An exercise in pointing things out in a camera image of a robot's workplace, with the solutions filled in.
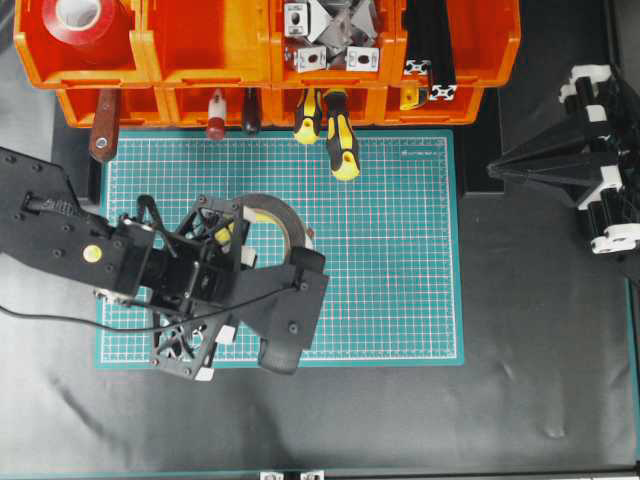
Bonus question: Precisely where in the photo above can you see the lower black aluminium extrusion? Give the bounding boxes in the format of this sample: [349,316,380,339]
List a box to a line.
[427,1,457,101]

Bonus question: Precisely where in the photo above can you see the lower orange bin round handles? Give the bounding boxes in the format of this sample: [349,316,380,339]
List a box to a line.
[158,83,275,128]

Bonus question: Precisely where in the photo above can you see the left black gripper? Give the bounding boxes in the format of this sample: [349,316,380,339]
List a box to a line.
[119,195,326,381]

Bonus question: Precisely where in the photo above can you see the black table cover sheet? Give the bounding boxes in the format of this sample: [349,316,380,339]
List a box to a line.
[1,1,639,479]

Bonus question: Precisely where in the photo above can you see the small yellow black screwdriver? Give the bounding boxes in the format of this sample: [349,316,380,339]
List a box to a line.
[294,88,322,145]

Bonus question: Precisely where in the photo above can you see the black aluminium extrusion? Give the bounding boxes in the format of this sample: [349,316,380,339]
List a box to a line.
[427,1,457,101]
[403,1,432,75]

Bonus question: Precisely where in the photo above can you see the foam tape roll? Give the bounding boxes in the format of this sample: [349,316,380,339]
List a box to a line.
[234,193,314,257]

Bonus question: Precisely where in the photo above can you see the green cutting mat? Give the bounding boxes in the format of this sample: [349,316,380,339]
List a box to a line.
[101,130,464,367]

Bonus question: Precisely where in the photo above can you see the silver corner bracket pile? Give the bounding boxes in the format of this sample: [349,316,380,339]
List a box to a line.
[283,0,381,73]

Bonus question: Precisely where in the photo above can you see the small yellow tool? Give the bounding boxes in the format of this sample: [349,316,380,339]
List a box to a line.
[399,87,428,111]

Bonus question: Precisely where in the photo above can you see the lower orange bin yellow tool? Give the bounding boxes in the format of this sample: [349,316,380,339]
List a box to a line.
[384,84,485,126]

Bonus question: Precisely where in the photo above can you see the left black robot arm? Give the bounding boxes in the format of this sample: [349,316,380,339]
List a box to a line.
[1,149,329,381]

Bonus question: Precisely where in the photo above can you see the black cable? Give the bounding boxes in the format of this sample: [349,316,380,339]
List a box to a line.
[0,279,301,333]

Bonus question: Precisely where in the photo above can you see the red white tool handle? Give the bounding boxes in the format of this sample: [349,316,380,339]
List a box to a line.
[206,88,227,141]

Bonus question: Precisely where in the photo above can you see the orange bin with extrusions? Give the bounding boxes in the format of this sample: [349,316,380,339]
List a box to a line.
[390,1,521,88]

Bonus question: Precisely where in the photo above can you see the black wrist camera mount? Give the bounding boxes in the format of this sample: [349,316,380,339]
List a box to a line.
[211,264,329,350]

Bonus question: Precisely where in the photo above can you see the black round tool handle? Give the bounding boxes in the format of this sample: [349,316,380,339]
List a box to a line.
[241,88,262,136]

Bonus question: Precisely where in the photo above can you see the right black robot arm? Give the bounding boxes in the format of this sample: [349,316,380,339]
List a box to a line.
[487,64,639,284]

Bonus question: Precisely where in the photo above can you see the orange bin with brackets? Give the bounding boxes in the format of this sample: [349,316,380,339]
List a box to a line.
[268,0,400,88]

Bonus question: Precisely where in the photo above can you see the orange bin with red tape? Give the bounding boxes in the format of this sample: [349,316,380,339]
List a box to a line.
[13,1,149,89]

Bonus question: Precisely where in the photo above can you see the lower orange bin wooden handle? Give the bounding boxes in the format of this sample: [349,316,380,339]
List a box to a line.
[55,85,169,129]

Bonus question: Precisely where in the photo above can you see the upper black aluminium extrusion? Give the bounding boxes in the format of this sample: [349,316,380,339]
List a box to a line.
[403,1,432,75]

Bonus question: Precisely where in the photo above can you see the brown wooden tool handle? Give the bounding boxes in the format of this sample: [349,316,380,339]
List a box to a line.
[89,89,121,164]

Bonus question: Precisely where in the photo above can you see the lower orange bin with screwdrivers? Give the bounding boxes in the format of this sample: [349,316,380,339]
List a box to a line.
[266,87,387,128]

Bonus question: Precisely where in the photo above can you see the red tape roll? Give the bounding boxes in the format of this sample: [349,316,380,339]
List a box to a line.
[41,1,127,65]

